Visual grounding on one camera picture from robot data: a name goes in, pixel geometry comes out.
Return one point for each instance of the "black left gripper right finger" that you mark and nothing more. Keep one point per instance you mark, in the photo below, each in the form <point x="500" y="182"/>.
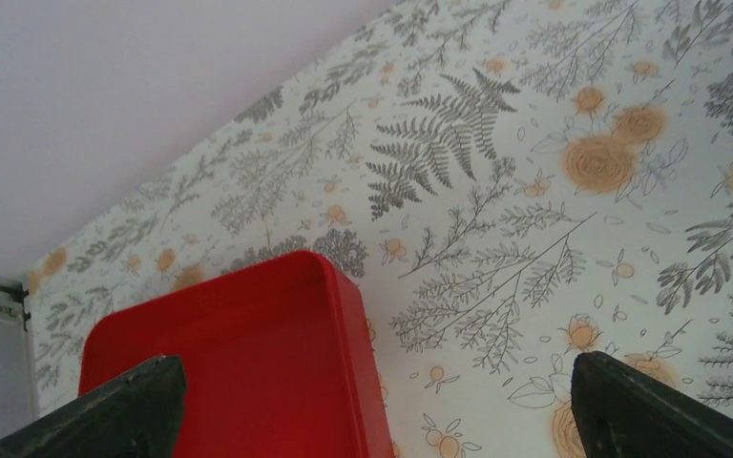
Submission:
<point x="621" y="412"/>

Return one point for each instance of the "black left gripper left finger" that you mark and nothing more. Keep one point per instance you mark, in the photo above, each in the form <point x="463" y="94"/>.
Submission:
<point x="138" y="413"/>

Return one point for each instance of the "floral table mat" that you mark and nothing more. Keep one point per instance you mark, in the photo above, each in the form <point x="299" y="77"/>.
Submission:
<point x="510" y="183"/>

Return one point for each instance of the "red plastic tray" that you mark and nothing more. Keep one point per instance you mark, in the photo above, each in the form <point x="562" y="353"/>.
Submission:
<point x="277" y="357"/>

